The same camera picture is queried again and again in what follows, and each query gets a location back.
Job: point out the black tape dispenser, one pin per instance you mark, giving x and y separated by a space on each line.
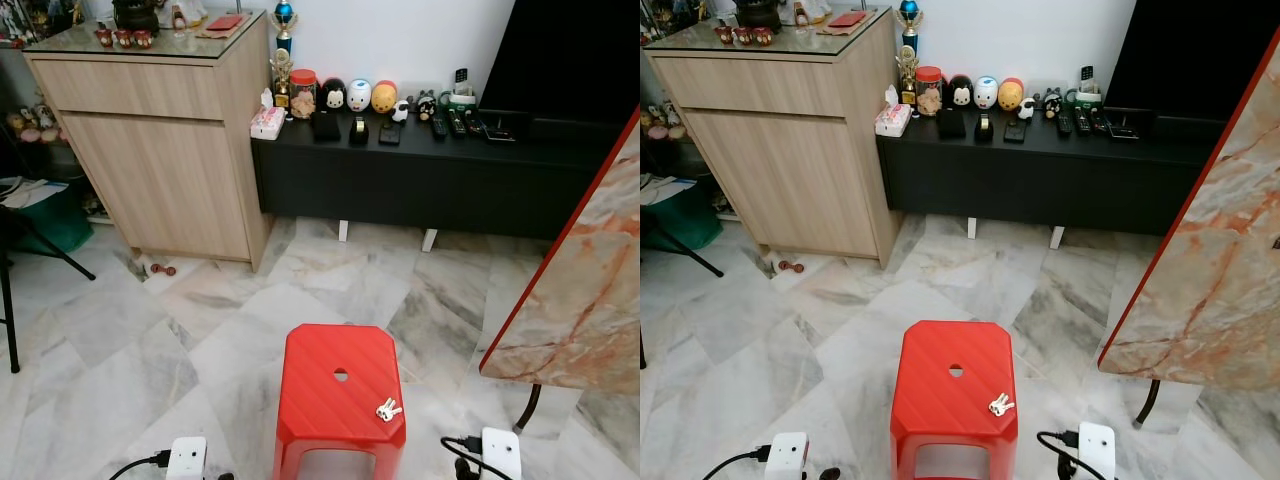
358 130
983 127

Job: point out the white paper stack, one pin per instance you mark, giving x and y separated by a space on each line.
665 190
30 190

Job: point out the green holder with handset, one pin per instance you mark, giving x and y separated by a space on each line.
462 95
1088 92

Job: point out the small white black toy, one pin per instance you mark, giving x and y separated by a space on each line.
400 110
1026 108

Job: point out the yellow round plush toy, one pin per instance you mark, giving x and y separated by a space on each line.
1011 94
384 97

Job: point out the light wooden cabinet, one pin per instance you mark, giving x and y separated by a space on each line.
150 170
780 170

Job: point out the dark small figurine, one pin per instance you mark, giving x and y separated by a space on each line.
426 105
1052 102

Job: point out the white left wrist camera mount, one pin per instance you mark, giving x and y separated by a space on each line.
186 458
786 455

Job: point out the silver key bunch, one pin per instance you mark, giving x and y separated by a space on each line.
388 409
1000 404

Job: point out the black low TV console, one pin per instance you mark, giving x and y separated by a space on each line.
420 180
1040 175

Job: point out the black pouch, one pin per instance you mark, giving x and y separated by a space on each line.
326 125
951 122

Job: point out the dark round pot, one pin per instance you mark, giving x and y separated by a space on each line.
137 12
760 10

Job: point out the small red floor toy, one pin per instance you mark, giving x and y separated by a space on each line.
160 269
790 266

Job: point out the black television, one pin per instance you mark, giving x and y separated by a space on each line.
560 50
1190 50

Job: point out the black round plush toy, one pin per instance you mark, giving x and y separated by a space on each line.
333 95
960 92

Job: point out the blue ball trophy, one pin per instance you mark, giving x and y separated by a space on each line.
909 10
285 12

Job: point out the pink tissue box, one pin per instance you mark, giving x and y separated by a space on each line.
893 120
268 124

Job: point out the marble pattern folding table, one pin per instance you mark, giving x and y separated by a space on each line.
1210 280
590 300

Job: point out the black table leg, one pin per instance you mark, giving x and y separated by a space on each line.
528 408
1148 403

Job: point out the black remote control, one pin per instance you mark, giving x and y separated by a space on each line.
1082 120
1100 120
475 122
438 125
1063 122
457 123

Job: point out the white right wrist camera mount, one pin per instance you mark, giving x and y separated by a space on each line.
501 452
1097 450

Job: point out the red flat tray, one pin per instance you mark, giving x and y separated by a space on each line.
848 20
225 22

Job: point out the green bin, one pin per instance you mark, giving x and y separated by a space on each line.
55 225
685 222

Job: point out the small red cup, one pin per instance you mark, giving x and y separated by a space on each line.
765 35
104 37
727 34
143 38
746 35
124 38

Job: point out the white round plush toy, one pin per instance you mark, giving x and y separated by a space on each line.
986 92
359 95

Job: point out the black tripod stand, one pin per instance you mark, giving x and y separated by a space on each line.
60 257
690 255

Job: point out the red plastic stool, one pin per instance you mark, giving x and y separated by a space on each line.
320 350
935 350

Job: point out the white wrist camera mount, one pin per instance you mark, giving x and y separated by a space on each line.
501 452
1097 450
786 455
186 458

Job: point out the flat black device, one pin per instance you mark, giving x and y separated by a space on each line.
1125 130
500 132

